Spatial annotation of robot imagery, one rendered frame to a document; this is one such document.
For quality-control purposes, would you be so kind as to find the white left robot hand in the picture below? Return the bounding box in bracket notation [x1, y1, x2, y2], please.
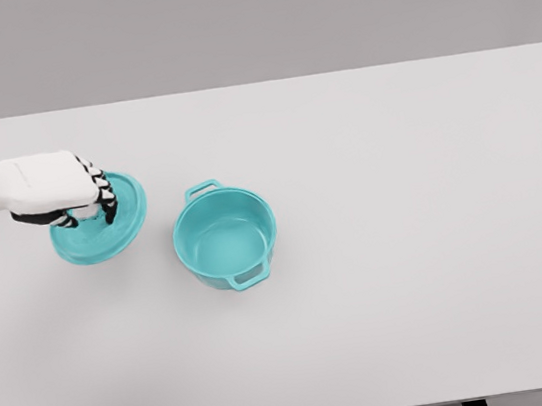
[0, 143, 122, 240]

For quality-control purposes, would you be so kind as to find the teal pot lid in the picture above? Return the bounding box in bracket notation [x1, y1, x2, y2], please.
[42, 166, 155, 270]

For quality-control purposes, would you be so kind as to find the teal pot with handles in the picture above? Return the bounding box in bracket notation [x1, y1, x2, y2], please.
[165, 171, 287, 300]

